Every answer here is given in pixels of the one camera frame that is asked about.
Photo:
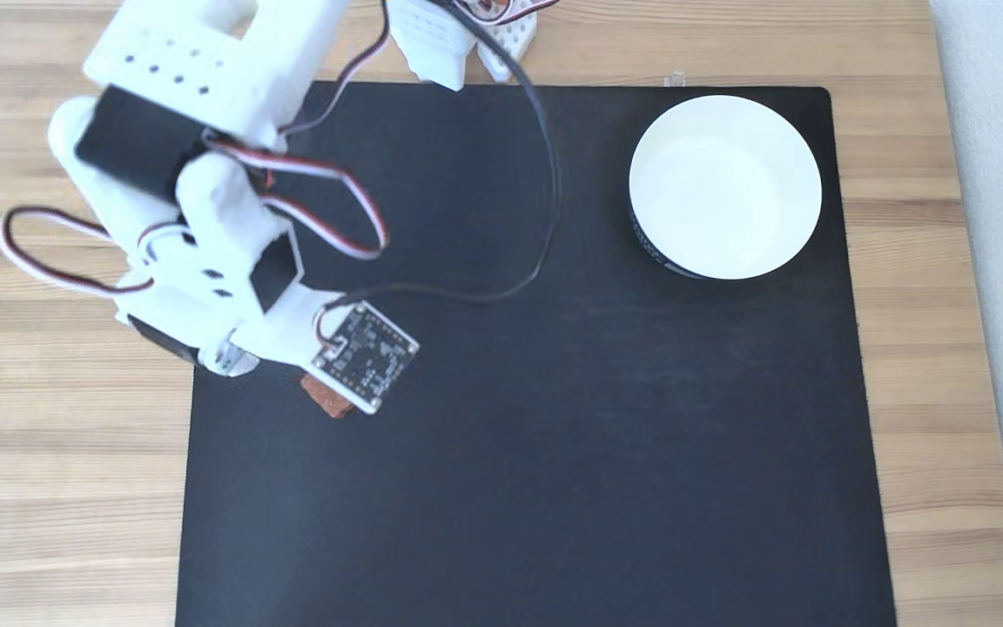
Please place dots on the brown square toy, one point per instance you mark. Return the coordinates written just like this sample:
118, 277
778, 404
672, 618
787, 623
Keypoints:
327, 399

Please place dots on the camera module on white bracket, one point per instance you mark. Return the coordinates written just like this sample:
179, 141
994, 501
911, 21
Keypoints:
366, 355

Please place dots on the black mouse pad mat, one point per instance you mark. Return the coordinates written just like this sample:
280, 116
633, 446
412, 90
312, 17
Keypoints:
554, 435

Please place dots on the white round plate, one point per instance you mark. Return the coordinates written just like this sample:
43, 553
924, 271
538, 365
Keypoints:
724, 187

